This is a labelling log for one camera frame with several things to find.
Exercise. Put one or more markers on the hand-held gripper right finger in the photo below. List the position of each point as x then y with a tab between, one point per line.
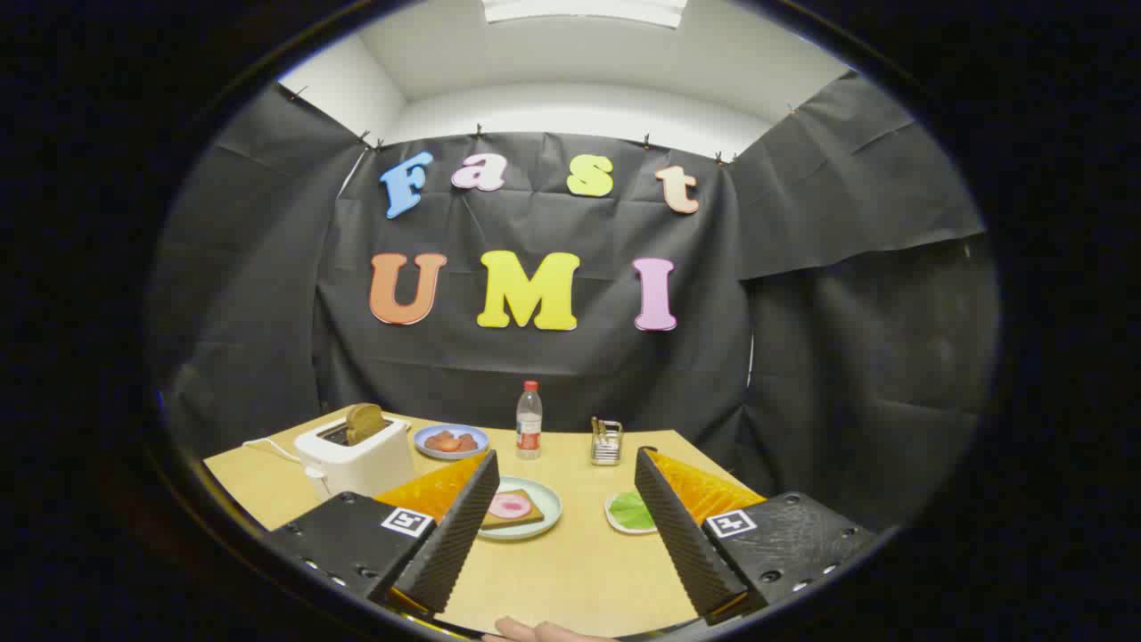
686	544

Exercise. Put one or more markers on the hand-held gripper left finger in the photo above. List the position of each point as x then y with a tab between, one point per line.
455	544

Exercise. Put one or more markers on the green lettuce leaf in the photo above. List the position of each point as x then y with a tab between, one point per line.
631	511

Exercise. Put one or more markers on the brown toasted bread slice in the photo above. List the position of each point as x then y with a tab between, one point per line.
365	421

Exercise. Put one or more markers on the pink ham slice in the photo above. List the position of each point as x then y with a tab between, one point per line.
510	506

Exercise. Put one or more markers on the brown base bread slice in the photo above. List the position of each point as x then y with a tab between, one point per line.
528	519

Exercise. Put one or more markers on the small white plate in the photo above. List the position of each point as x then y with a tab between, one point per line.
610	520

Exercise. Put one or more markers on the pale green round plate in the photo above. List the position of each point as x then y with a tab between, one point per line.
545	499

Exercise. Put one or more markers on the brown meat patty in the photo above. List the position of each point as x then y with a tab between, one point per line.
437	438
468	441

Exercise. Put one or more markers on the blue plate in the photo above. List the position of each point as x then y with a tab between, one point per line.
479	434

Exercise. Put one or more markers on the white toaster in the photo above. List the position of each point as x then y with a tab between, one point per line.
357	464

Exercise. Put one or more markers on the clear plastic water bottle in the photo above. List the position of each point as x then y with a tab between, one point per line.
529	428

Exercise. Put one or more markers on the black backdrop cloth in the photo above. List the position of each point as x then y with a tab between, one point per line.
535	374

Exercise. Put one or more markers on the ceiling light panel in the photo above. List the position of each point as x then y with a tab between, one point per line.
584	9

